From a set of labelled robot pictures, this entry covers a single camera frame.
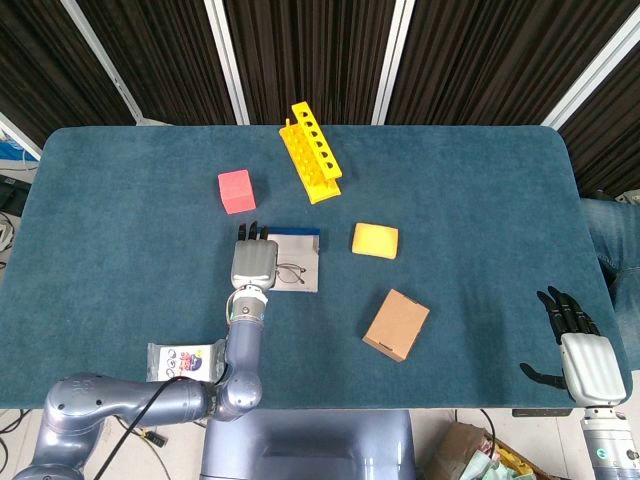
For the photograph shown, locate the teal table cloth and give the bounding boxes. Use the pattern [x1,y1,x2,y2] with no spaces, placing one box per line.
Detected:
[0,124,634,412]

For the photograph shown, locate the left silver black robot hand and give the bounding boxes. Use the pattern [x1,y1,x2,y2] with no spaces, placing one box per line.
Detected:
[229,221,280,292]

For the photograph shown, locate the blue crate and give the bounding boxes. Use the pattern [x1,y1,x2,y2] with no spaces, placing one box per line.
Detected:
[0,139,39,162]

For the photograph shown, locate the yellow sponge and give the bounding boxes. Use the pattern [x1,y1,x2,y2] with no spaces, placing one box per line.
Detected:
[351,222,401,260]

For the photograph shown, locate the yellow plastic test tube rack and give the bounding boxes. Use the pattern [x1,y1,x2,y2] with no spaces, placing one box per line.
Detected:
[278,101,344,206]

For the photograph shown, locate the red foam cube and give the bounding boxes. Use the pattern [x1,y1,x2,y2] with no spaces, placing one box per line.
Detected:
[217,169,257,216]

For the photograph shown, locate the brown waste box with scraps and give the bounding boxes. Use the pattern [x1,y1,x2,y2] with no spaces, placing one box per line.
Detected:
[424,422,551,480]

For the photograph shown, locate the brown cardboard box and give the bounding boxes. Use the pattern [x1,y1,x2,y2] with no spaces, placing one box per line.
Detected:
[362,288,431,363]

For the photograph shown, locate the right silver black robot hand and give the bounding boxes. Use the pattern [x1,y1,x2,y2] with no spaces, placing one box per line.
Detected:
[519,285,629,405]

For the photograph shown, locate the blue white glasses case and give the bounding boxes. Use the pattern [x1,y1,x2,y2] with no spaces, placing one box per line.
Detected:
[267,227,322,295]

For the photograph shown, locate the white metal partition post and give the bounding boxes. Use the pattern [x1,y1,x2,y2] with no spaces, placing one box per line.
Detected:
[203,0,250,126]
[542,4,640,129]
[0,112,42,161]
[372,0,416,126]
[59,0,147,126]

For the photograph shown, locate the white wet wipes pack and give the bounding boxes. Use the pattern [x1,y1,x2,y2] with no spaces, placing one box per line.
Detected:
[146,339,227,384]

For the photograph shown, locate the black desk control panel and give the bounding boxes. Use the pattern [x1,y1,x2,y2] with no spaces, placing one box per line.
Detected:
[511,408,574,418]

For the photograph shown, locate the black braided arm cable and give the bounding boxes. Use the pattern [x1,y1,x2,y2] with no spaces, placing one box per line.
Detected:
[94,364,231,480]

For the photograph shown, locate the dark ribbed partition panel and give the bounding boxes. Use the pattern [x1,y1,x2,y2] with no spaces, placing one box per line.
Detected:
[0,0,136,147]
[559,64,640,197]
[74,0,237,126]
[387,0,640,126]
[222,0,397,126]

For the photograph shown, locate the blue-grey robot torso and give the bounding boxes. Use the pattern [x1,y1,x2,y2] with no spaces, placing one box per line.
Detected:
[199,408,417,480]

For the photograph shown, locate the thin metal eyeglasses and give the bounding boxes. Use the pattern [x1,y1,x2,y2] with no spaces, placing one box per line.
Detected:
[273,263,308,286]

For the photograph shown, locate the person leg in jeans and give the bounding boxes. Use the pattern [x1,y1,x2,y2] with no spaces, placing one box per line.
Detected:
[579,197,640,371]

